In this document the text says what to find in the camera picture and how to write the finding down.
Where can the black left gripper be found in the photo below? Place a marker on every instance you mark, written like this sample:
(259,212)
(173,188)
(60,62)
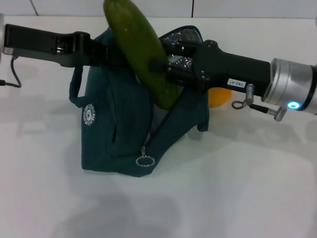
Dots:
(44,44)

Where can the orange pear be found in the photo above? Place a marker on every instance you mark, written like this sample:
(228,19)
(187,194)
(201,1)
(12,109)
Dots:
(219,98)

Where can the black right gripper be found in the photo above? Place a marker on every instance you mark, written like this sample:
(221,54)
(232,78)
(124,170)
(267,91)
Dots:
(223,69)

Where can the green cucumber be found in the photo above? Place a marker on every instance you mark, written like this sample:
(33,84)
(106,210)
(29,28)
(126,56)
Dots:
(138,49)

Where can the dark teal insulated lunch bag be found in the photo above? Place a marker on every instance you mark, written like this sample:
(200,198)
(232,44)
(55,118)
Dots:
(119,129)

